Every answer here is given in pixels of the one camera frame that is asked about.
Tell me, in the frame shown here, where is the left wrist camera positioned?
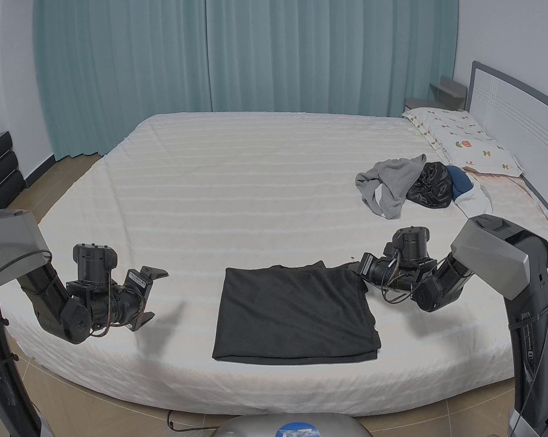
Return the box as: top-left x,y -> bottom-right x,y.
124,269 -> 150,292

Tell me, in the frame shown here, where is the black cable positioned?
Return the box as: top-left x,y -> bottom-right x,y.
166,410 -> 220,431

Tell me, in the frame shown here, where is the grey garment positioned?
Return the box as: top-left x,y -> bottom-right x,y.
355,154 -> 428,219

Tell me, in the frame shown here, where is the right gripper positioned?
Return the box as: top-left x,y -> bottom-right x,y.
362,258 -> 413,290

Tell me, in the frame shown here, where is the white printed pillow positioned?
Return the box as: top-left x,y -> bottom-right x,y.
401,107 -> 524,177

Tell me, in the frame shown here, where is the white garment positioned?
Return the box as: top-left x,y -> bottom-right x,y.
454,185 -> 493,219

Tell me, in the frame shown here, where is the black shiny garment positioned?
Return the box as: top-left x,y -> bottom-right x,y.
406,162 -> 453,209

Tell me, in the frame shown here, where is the grey bedside table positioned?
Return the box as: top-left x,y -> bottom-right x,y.
403,76 -> 468,115

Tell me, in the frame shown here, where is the blue-green curtain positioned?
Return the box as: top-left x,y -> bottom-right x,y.
205,0 -> 459,117
32,0 -> 213,160

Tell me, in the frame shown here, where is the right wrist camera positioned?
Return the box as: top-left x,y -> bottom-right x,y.
356,252 -> 376,277

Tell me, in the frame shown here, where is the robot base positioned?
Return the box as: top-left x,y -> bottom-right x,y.
217,412 -> 361,437

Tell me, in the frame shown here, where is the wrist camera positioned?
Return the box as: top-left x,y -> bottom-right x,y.
356,252 -> 376,277
124,269 -> 150,292

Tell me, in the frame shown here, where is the black T-shirt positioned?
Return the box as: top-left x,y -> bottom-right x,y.
211,260 -> 383,367

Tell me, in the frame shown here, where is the dark blue garment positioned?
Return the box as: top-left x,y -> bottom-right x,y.
446,166 -> 474,201

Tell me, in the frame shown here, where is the bed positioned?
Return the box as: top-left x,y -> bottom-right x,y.
5,60 -> 548,420

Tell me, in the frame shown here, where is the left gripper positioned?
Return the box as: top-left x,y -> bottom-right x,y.
111,265 -> 169,333

